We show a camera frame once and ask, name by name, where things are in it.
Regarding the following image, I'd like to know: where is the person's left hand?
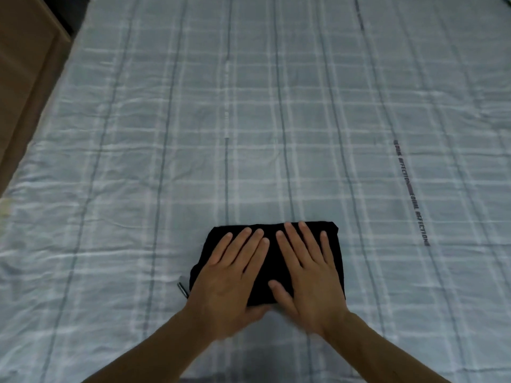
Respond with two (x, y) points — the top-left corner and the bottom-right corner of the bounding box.
(184, 227), (276, 342)

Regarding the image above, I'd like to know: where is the brown wooden cabinet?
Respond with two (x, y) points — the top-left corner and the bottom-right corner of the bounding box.
(0, 0), (73, 198)

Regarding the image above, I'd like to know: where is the person's right hand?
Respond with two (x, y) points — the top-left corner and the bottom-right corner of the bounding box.
(267, 221), (353, 338)

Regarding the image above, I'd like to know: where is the person's left forearm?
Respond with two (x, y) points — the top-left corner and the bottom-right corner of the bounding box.
(81, 309), (225, 383)

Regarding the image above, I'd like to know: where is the black garment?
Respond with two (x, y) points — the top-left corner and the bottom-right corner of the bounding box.
(188, 222), (346, 308)

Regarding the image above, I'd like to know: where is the light blue plaid bedsheet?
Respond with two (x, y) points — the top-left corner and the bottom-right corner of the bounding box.
(0, 0), (511, 383)

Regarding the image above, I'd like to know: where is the person's right forearm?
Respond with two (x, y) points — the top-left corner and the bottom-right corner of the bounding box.
(319, 310), (454, 383)

